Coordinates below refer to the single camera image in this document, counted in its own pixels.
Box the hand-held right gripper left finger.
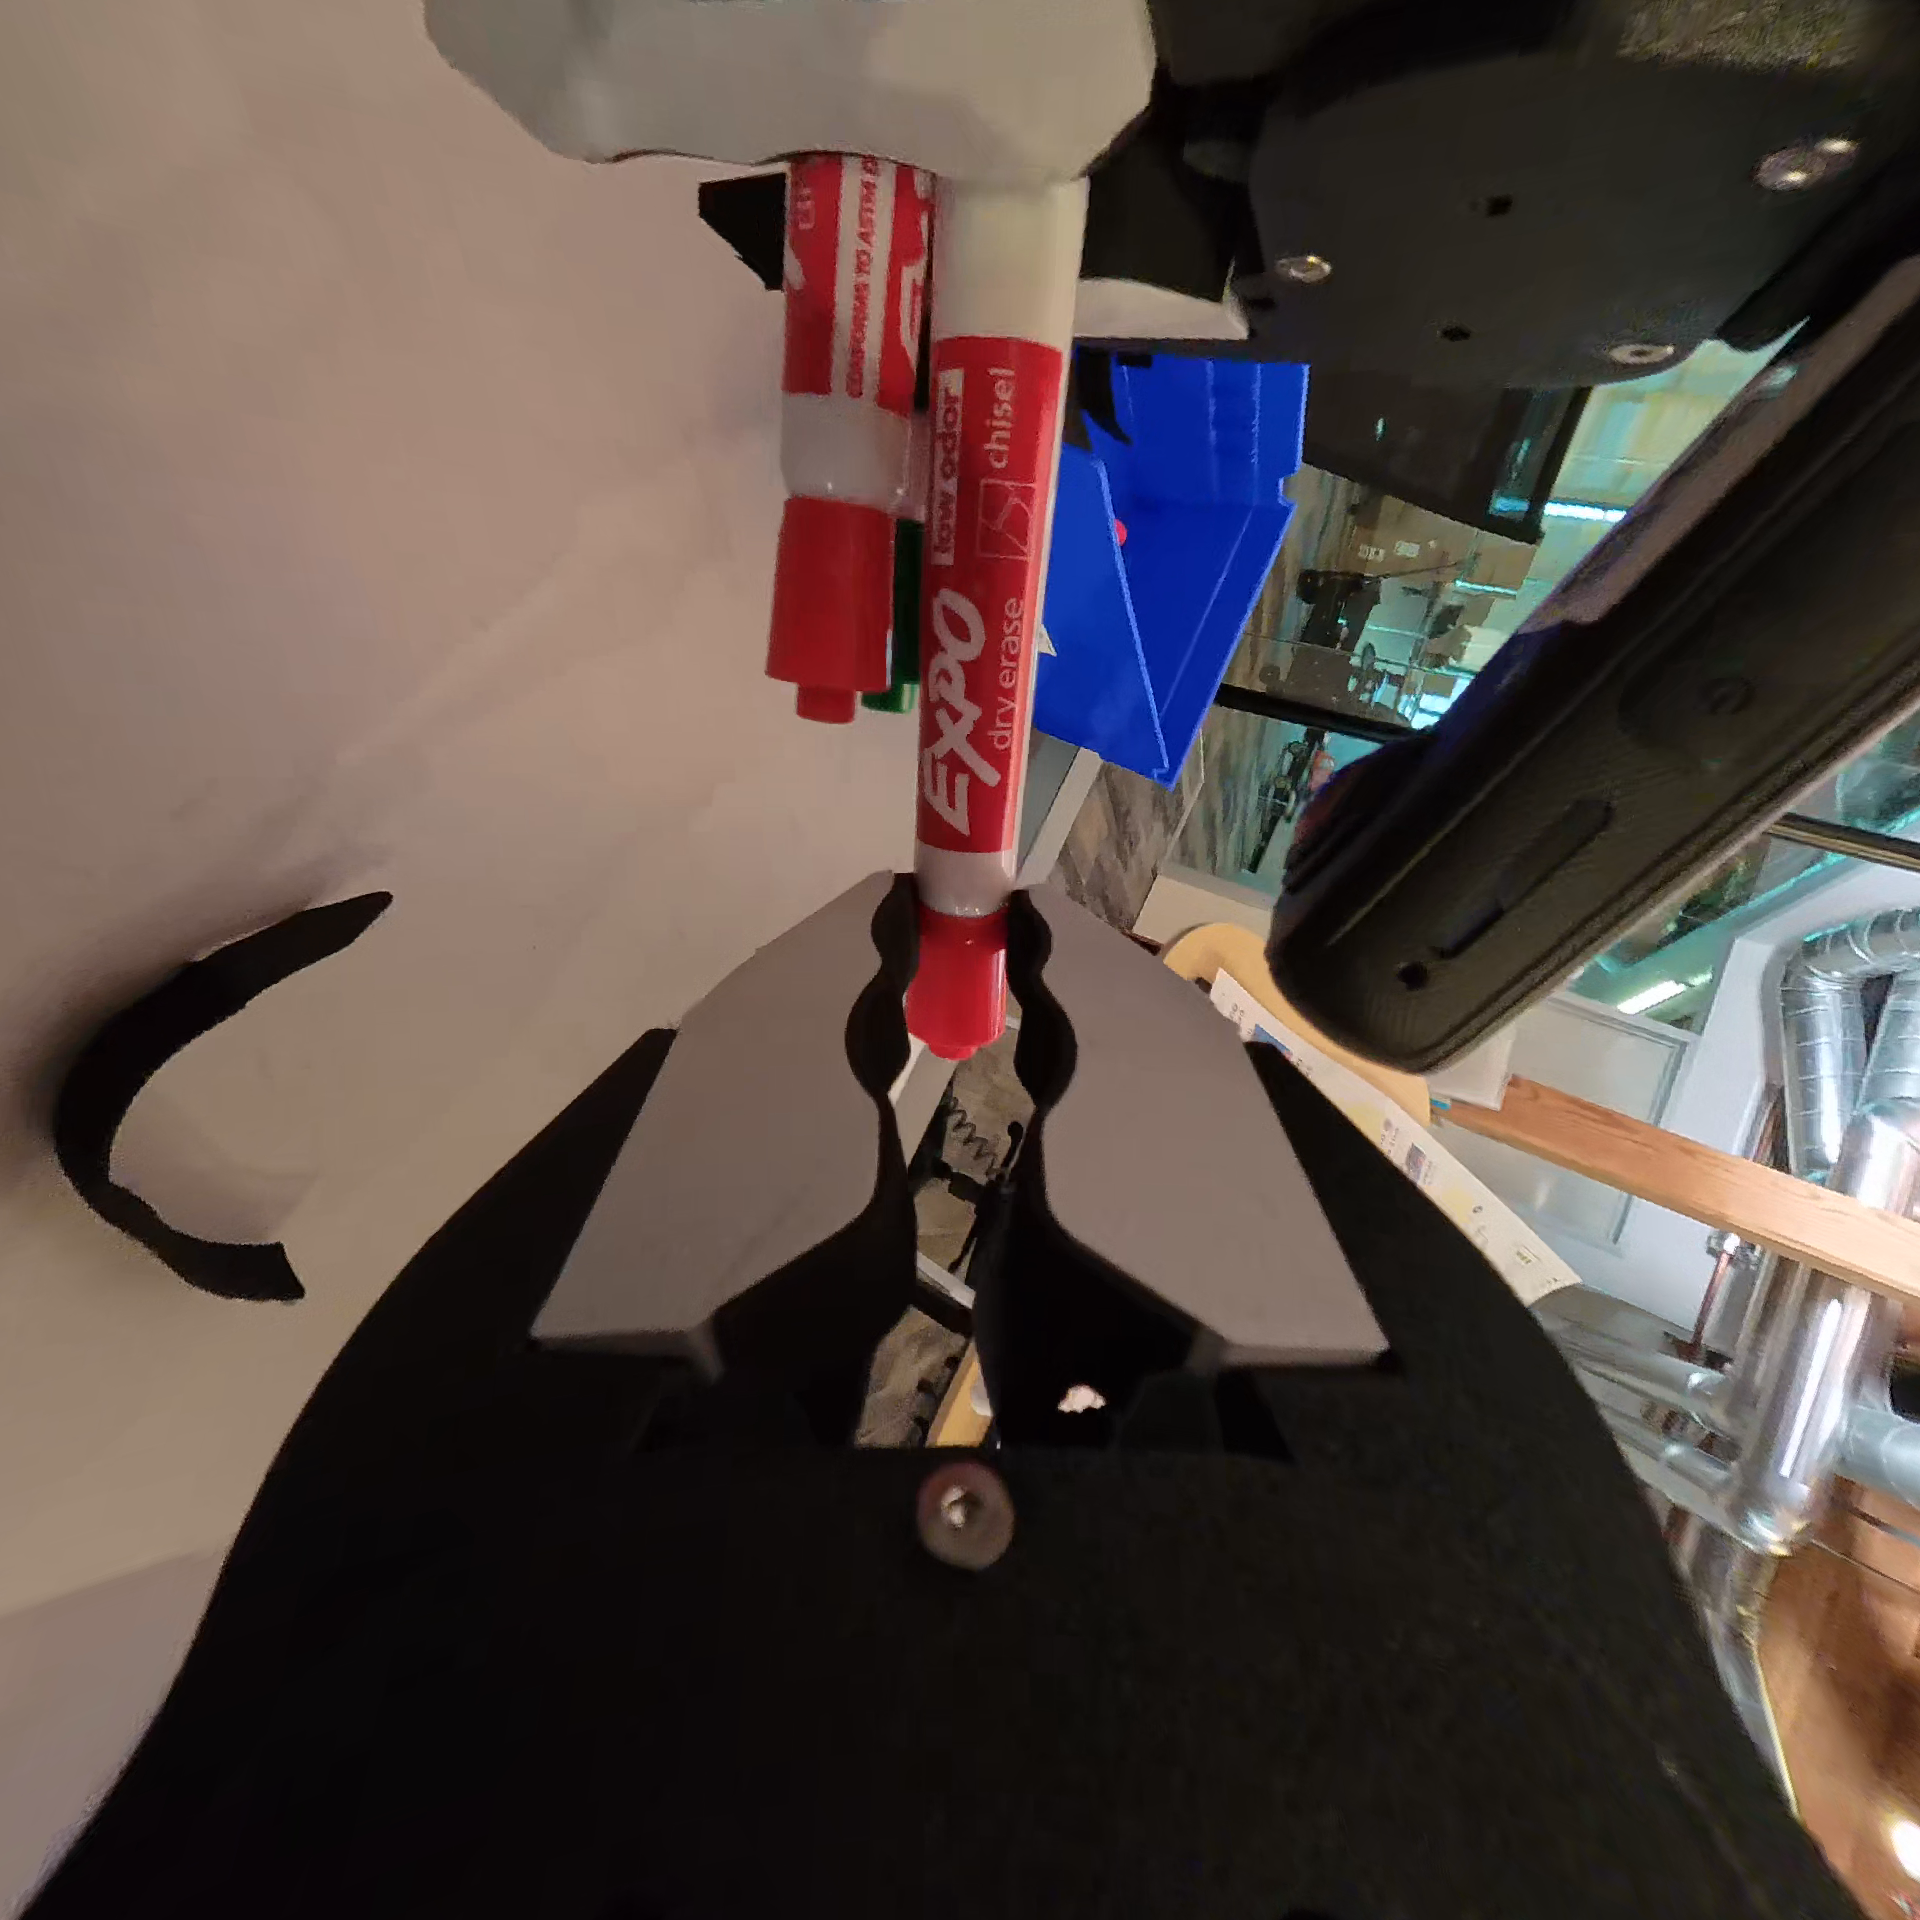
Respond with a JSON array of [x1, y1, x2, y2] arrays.
[[530, 872, 922, 1379]]

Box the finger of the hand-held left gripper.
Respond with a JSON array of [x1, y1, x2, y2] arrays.
[[422, 0, 1161, 297], [1073, 274, 1257, 350]]

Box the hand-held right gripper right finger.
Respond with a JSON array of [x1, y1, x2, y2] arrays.
[[1002, 887, 1391, 1374]]

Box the blue plastic bin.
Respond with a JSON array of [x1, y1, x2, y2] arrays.
[[1036, 352, 1313, 786]]

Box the green dry erase marker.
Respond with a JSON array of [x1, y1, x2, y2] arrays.
[[861, 518, 926, 717]]

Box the wooden beam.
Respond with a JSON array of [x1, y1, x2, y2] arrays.
[[1431, 1069, 1920, 1298]]

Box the black strap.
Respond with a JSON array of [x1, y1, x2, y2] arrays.
[[55, 893, 395, 1304]]

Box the silver ventilation duct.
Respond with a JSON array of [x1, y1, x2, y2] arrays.
[[1650, 901, 1920, 1594]]

